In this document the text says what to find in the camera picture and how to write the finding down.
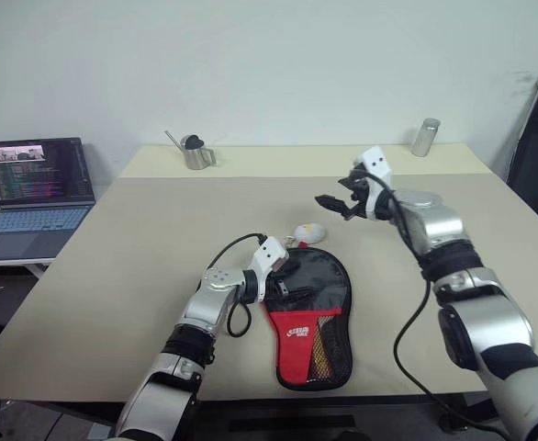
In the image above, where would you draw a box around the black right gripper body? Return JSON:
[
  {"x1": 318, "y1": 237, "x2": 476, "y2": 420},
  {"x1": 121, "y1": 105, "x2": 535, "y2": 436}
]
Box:
[{"x1": 346, "y1": 166, "x2": 376, "y2": 221}]

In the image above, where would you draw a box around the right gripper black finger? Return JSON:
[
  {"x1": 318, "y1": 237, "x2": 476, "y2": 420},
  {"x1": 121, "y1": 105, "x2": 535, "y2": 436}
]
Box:
[
  {"x1": 314, "y1": 194, "x2": 351, "y2": 221},
  {"x1": 337, "y1": 175, "x2": 367, "y2": 191}
]

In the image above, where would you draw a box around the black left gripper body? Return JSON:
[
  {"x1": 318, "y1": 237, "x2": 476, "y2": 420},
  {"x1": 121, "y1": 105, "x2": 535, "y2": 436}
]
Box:
[{"x1": 267, "y1": 267, "x2": 297, "y2": 303}]

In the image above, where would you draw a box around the white yellow plush keychain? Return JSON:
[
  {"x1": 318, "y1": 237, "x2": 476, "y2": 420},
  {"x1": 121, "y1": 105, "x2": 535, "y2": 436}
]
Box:
[{"x1": 283, "y1": 221, "x2": 329, "y2": 250}]

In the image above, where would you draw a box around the black red paddle case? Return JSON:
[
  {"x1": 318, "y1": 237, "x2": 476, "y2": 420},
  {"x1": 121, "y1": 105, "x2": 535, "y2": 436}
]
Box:
[{"x1": 260, "y1": 243, "x2": 355, "y2": 392}]

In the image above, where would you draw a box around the black table tennis paddle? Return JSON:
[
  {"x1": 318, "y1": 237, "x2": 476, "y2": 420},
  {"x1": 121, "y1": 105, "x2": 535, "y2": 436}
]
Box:
[{"x1": 268, "y1": 250, "x2": 351, "y2": 383}]

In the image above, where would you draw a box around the steel cylinder bottle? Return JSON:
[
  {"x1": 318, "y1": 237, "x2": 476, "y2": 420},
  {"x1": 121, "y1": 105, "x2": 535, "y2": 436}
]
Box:
[{"x1": 410, "y1": 117, "x2": 442, "y2": 158}]

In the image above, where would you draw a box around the steel pitcher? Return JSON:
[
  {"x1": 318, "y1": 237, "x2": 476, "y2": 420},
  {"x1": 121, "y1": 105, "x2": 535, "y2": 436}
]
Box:
[{"x1": 180, "y1": 137, "x2": 218, "y2": 172}]

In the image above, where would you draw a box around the black chair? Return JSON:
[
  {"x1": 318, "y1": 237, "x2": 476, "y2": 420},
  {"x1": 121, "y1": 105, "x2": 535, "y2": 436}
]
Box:
[{"x1": 501, "y1": 74, "x2": 538, "y2": 241}]

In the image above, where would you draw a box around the white side table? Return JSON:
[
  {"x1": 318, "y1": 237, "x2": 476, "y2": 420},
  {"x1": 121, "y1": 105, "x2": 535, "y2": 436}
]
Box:
[{"x1": 0, "y1": 255, "x2": 60, "y2": 279}]

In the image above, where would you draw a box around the open laptop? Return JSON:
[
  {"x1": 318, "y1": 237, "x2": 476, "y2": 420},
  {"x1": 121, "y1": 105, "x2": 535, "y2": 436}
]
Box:
[{"x1": 0, "y1": 135, "x2": 97, "y2": 263}]

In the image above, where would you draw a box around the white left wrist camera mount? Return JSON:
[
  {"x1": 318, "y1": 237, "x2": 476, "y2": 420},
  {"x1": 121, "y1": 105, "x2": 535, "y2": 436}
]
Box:
[{"x1": 249, "y1": 235, "x2": 293, "y2": 303}]

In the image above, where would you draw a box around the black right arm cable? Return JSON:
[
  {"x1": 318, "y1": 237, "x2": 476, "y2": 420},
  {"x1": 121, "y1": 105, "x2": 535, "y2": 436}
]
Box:
[{"x1": 363, "y1": 170, "x2": 516, "y2": 437}]

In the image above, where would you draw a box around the black table frame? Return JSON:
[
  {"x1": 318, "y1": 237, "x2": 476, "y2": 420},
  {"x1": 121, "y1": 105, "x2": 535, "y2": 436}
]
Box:
[{"x1": 0, "y1": 392, "x2": 498, "y2": 433}]

